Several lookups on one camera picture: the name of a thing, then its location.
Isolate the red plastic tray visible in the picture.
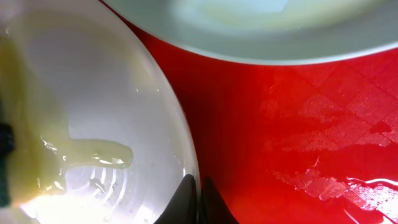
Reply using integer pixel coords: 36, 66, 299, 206
116, 12, 397, 223

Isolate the white plate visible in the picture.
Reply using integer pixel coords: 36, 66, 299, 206
1, 1, 198, 223

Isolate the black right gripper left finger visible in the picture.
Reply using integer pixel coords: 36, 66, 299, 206
154, 174, 198, 224

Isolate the light green plate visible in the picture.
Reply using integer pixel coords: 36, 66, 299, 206
108, 0, 397, 65

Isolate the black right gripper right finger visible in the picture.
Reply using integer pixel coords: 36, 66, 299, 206
200, 177, 239, 224

